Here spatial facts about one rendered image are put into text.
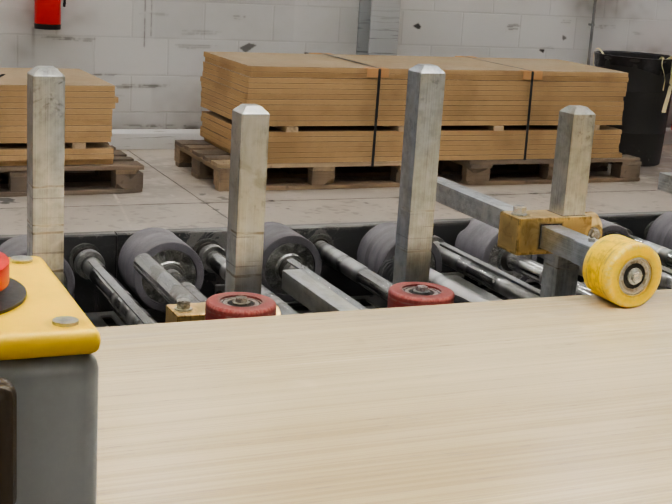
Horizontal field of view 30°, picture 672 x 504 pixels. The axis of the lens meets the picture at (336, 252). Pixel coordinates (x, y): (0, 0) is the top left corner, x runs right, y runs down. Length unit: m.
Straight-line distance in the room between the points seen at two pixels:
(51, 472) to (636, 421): 0.93
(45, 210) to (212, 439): 0.46
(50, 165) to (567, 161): 0.68
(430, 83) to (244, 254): 0.31
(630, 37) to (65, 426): 9.06
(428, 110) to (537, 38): 7.31
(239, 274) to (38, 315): 1.22
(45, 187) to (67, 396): 1.14
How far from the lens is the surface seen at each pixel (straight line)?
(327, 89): 6.74
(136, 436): 1.06
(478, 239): 2.15
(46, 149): 1.42
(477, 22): 8.61
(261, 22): 7.95
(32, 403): 0.29
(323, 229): 2.12
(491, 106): 7.22
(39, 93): 1.41
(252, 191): 1.49
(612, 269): 1.52
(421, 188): 1.58
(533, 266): 2.08
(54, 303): 0.30
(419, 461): 1.04
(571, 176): 1.70
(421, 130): 1.57
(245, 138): 1.48
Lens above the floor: 1.31
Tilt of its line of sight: 14 degrees down
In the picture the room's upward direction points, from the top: 4 degrees clockwise
